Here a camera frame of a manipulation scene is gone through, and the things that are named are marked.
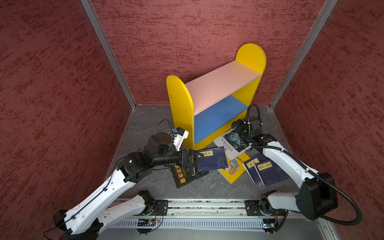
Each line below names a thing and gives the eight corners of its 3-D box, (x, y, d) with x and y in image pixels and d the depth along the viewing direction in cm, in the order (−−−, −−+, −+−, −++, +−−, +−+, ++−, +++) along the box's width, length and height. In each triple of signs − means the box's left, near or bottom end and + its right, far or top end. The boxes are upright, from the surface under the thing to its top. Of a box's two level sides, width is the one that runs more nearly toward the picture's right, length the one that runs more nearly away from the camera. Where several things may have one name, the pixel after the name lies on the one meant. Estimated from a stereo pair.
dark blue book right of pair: (264, 187, 83) (267, 184, 79) (252, 166, 91) (255, 163, 87) (284, 179, 86) (289, 176, 82) (271, 160, 94) (275, 156, 90)
